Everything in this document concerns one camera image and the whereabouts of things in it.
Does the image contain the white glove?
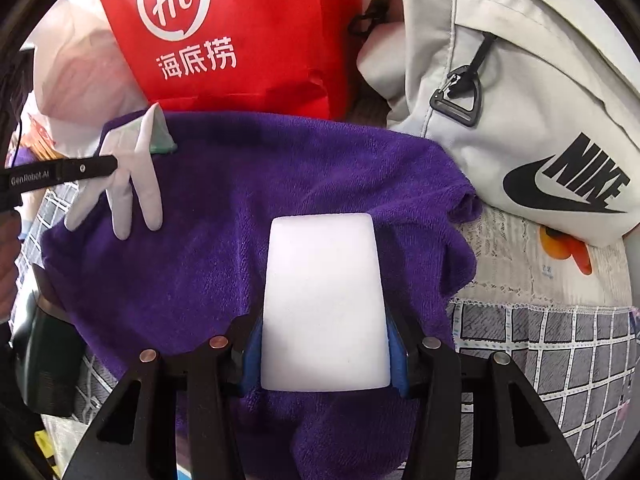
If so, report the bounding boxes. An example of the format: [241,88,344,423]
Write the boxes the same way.
[64,103,177,240]

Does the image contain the white sponge block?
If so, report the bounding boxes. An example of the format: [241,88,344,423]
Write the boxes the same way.
[260,214,390,392]

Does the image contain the dark green tea box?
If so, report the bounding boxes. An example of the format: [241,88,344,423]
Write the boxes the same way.
[12,268,86,417]

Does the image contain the person's left hand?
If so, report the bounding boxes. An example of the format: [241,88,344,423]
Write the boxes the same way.
[0,210,22,323]

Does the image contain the white Miniso plastic bag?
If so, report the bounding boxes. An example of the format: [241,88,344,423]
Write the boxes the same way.
[27,0,148,158]

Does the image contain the duck print table cover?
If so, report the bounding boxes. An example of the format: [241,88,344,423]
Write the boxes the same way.
[457,205,632,308]

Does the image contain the grey checkered cloth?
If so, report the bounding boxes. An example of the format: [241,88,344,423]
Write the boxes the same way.
[14,179,640,480]

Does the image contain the red Haidilao paper bag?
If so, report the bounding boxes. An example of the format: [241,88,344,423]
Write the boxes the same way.
[100,0,362,119]

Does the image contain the grey Nike waist bag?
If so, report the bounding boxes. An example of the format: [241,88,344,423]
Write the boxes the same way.
[357,0,639,246]

